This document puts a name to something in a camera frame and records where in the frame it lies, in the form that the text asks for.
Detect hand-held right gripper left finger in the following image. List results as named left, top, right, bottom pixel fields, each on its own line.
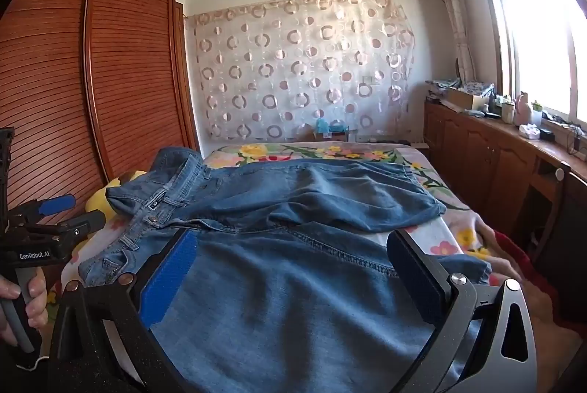
left=48, top=229, right=199, bottom=393

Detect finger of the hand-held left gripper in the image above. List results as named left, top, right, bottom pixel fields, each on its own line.
left=46, top=210, right=106, bottom=239
left=9, top=194, right=77, bottom=223

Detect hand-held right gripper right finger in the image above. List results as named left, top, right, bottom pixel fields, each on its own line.
left=386, top=229, right=538, bottom=393

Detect blue denim pants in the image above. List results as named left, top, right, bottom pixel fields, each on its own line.
left=78, top=146, right=492, bottom=393

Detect person's left hand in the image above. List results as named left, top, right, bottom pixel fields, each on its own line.
left=0, top=268, right=49, bottom=347

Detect yellow plush toy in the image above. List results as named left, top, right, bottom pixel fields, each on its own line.
left=87, top=170, right=148, bottom=222

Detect strawberry print sheet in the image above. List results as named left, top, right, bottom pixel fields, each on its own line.
left=61, top=210, right=464, bottom=288

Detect red blanket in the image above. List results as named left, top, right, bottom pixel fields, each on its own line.
left=477, top=223, right=587, bottom=341

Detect long wooden sideboard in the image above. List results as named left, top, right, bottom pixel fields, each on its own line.
left=423, top=97, right=587, bottom=284

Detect brown wooden wardrobe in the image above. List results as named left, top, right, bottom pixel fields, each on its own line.
left=0, top=0, right=201, bottom=316

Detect dark chair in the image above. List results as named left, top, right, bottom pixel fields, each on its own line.
left=531, top=161, right=587, bottom=323

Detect floral blanket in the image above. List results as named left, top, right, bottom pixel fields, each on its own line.
left=202, top=141, right=505, bottom=279

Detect light blue toy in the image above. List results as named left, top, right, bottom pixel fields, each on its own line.
left=314, top=119, right=350, bottom=135

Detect open cardboard box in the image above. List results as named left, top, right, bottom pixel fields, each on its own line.
left=447, top=83, right=495, bottom=112

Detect stack of patterned papers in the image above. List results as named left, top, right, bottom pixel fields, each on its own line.
left=424, top=79, right=460, bottom=101

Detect pink cat-shaped bottle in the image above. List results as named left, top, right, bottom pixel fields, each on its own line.
left=516, top=91, right=533, bottom=126

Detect pale window curtain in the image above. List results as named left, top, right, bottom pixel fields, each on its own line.
left=430, top=0, right=478, bottom=84

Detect window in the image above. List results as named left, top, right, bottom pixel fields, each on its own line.
left=474, top=0, right=587, bottom=132

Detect circle-patterned wall curtain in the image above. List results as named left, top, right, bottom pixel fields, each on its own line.
left=186, top=0, right=416, bottom=142

